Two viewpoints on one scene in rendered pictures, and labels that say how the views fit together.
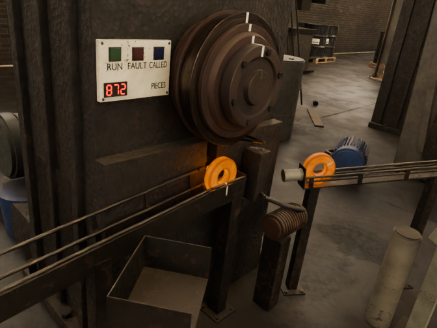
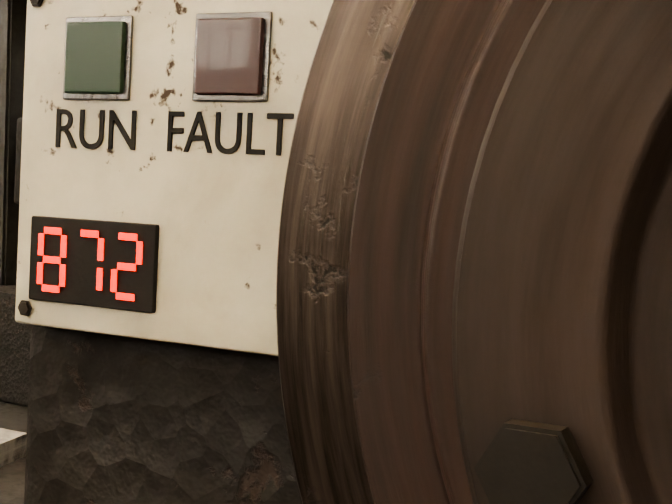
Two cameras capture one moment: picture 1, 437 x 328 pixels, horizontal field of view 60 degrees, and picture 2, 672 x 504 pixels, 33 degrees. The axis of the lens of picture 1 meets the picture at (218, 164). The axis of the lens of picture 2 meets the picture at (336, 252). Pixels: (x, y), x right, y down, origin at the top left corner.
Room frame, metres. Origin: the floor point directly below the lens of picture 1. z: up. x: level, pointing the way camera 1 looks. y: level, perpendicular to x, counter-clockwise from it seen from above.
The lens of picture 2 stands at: (1.11, -0.26, 1.14)
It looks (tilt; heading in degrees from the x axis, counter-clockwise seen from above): 3 degrees down; 75
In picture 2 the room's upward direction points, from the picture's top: 3 degrees clockwise
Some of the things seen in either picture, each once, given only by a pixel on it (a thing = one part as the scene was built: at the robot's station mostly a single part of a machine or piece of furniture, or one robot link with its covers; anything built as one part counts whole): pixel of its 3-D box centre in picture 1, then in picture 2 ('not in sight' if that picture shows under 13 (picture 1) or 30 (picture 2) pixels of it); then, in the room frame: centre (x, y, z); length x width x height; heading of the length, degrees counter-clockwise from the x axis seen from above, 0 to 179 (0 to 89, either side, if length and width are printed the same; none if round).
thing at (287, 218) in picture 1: (278, 256); not in sight; (1.54, -0.34, 0.27); 0.22 x 0.13 x 0.53; 138
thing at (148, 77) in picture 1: (135, 69); (237, 163); (1.21, 0.29, 1.15); 0.26 x 0.02 x 0.18; 138
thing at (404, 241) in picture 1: (391, 278); not in sight; (1.48, -0.87, 0.26); 0.12 x 0.12 x 0.52
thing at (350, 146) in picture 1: (350, 156); not in sight; (3.34, -1.21, 0.17); 0.57 x 0.31 x 0.34; 158
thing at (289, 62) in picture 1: (272, 95); not in sight; (4.30, -0.52, 0.45); 0.59 x 0.59 x 0.89
